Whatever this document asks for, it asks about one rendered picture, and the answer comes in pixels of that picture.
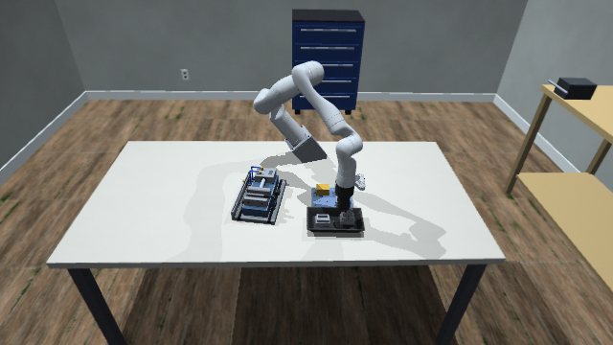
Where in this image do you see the small yellow block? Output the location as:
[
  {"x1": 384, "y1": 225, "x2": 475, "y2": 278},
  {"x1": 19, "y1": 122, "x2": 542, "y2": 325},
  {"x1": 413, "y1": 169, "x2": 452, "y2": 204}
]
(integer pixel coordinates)
[{"x1": 316, "y1": 184, "x2": 329, "y2": 196}]

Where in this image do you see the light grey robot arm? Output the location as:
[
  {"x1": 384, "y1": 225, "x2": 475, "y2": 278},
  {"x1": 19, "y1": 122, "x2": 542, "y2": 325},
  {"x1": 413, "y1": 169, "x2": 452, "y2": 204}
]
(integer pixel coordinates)
[{"x1": 254, "y1": 61, "x2": 363, "y2": 177}]

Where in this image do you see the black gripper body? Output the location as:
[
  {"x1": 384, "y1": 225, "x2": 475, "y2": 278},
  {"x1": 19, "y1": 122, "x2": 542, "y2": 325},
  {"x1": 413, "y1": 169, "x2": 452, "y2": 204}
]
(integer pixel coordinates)
[{"x1": 335, "y1": 172, "x2": 366, "y2": 210}]

